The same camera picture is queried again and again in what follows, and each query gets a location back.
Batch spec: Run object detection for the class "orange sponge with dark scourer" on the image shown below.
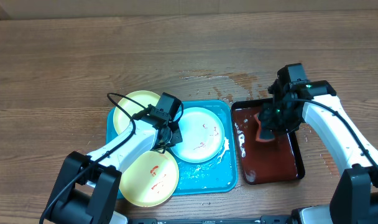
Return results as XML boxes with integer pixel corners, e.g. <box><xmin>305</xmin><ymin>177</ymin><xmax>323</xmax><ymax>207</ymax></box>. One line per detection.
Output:
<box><xmin>254</xmin><ymin>113</ymin><xmax>275</xmax><ymax>142</ymax></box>

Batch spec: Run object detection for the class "light blue plate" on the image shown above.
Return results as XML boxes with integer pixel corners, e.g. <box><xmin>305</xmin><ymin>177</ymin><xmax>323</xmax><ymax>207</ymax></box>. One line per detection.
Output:
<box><xmin>171</xmin><ymin>107</ymin><xmax>225</xmax><ymax>163</ymax></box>

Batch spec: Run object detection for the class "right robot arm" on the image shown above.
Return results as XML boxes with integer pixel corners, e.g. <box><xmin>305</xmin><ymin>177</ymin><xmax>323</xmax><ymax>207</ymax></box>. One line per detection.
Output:
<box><xmin>255</xmin><ymin>63</ymin><xmax>378</xmax><ymax>224</ymax></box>

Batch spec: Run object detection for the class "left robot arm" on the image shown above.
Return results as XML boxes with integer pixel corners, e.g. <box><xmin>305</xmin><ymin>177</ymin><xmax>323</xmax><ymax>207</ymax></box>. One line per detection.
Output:
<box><xmin>39</xmin><ymin>93</ymin><xmax>183</xmax><ymax>224</ymax></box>

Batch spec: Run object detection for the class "dark red rectangular tray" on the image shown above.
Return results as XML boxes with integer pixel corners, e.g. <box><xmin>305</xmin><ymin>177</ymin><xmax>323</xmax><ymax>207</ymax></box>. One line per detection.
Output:
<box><xmin>231</xmin><ymin>98</ymin><xmax>305</xmax><ymax>185</ymax></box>

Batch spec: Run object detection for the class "blue plastic tray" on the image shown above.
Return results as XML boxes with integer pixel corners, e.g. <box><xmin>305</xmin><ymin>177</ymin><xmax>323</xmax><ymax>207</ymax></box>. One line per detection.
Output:
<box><xmin>105</xmin><ymin>99</ymin><xmax>239</xmax><ymax>200</ymax></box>

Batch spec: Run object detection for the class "lower yellow plate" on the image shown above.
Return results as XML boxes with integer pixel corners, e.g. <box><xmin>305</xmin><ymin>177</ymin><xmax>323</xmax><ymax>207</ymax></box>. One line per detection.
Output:
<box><xmin>119</xmin><ymin>151</ymin><xmax>179</xmax><ymax>207</ymax></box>

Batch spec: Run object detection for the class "yellow plate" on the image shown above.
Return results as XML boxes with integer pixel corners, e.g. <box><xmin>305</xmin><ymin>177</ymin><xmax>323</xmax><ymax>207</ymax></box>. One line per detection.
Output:
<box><xmin>119</xmin><ymin>151</ymin><xmax>179</xmax><ymax>207</ymax></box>
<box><xmin>113</xmin><ymin>90</ymin><xmax>160</xmax><ymax>134</ymax></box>

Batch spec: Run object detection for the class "upper yellow plate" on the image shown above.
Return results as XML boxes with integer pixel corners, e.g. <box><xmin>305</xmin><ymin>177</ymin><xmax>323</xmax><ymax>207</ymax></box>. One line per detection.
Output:
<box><xmin>113</xmin><ymin>90</ymin><xmax>160</xmax><ymax>134</ymax></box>

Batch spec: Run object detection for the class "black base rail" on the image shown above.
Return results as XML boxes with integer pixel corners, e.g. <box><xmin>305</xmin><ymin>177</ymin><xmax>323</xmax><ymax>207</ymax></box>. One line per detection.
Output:
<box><xmin>128</xmin><ymin>215</ymin><xmax>298</xmax><ymax>224</ymax></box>

